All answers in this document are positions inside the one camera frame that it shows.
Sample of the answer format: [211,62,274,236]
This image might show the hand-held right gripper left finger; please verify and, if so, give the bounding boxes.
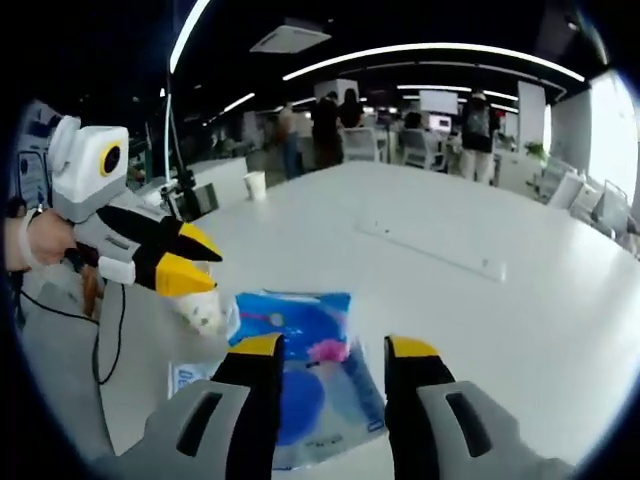
[144,333,286,480]

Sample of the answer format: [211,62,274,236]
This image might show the white table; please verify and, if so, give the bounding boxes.
[22,158,640,480]

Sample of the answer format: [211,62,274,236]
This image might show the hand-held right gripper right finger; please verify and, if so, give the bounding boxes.
[383,334,531,480]

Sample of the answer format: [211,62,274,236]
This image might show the paper cup green print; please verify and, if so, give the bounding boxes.
[167,262,229,344]

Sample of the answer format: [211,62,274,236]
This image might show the ceiling air vent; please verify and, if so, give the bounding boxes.
[248,18,333,55]

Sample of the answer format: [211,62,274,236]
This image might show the person's left hand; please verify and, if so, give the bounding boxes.
[30,209,99,275]

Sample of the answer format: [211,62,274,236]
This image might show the white office chair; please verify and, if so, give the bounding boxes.
[399,128,450,172]
[344,127,380,163]

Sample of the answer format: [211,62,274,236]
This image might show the clear packet blue pad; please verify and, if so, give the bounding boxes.
[167,343,387,472]

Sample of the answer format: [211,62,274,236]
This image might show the white computer monitor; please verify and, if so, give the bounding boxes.
[418,89,460,116]

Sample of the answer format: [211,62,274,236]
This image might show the large bright window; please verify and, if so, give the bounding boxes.
[589,74,640,201]

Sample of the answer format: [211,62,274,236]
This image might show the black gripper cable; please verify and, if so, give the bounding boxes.
[17,279,127,386]

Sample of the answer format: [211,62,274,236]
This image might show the blue tissue packet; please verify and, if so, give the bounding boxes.
[227,288,362,362]

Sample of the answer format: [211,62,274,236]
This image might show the plain white paper cup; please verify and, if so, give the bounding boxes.
[243,171,267,202]

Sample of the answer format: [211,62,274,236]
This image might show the long ceiling light strip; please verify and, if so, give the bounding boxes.
[282,42,586,84]

